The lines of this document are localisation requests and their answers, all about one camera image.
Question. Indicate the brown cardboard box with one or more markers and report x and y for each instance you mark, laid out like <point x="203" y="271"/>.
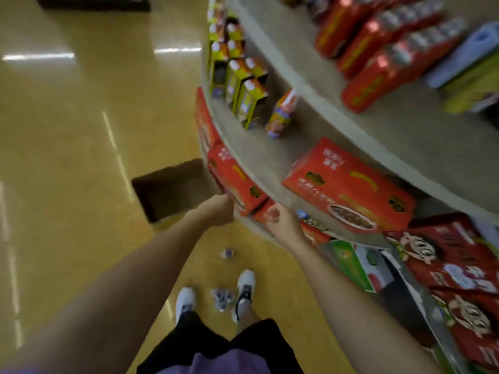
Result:
<point x="167" y="190"/>

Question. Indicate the row of yellow orange cartons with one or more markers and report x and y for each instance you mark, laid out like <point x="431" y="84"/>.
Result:
<point x="238" y="81"/>

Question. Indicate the purple shirt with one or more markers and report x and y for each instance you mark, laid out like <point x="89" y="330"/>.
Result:
<point x="218" y="364"/>

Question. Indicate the person's right hand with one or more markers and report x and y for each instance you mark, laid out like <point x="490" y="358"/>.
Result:
<point x="286" y="227"/>

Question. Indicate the round wooden shelf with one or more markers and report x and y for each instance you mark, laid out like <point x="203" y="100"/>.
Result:
<point x="409" y="140"/>

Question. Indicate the person's left white shoe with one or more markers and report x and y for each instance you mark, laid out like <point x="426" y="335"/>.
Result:
<point x="186" y="297"/>

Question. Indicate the person's left forearm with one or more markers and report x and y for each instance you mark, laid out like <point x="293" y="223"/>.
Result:
<point x="109" y="299"/>

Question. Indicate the person's white shoe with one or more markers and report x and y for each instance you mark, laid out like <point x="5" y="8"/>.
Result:
<point x="186" y="297"/>
<point x="246" y="278"/>

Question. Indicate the person's right leg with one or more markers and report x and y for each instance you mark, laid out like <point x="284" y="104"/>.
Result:
<point x="247" y="317"/>

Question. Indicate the small red carton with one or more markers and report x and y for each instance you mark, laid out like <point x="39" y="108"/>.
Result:
<point x="343" y="183"/>

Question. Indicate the person's right forearm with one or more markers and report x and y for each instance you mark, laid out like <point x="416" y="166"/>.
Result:
<point x="362" y="315"/>

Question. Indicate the dark price tag strip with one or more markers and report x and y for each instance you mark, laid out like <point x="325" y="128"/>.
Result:
<point x="312" y="222"/>

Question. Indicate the person's left hand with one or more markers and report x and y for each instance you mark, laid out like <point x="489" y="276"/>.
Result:
<point x="216" y="212"/>

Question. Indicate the block of red slim cans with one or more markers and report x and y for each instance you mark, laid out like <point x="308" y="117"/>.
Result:
<point x="374" y="50"/>

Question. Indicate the small green-top box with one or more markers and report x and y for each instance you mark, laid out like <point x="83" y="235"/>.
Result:
<point x="358" y="264"/>

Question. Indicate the person's right white shoe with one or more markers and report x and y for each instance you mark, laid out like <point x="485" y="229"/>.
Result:
<point x="246" y="278"/>

